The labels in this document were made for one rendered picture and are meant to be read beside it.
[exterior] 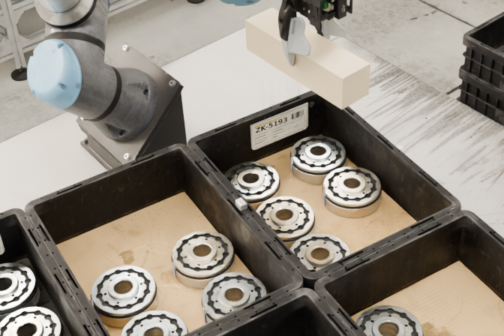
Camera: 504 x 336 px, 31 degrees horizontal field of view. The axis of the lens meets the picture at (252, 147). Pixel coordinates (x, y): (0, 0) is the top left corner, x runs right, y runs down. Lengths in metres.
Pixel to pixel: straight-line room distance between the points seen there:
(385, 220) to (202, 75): 0.75
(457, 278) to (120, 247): 0.56
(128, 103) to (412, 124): 0.63
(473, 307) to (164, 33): 2.43
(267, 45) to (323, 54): 0.12
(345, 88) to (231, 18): 2.32
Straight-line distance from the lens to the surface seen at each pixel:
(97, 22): 1.74
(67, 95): 1.68
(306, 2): 1.42
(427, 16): 3.74
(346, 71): 1.43
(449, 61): 3.47
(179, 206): 1.61
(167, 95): 1.79
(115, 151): 1.84
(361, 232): 1.55
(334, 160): 1.64
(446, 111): 2.04
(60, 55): 1.68
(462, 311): 1.45
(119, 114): 1.76
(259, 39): 1.55
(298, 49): 1.45
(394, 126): 1.99
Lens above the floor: 1.92
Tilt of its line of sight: 39 degrees down
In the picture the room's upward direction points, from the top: 3 degrees counter-clockwise
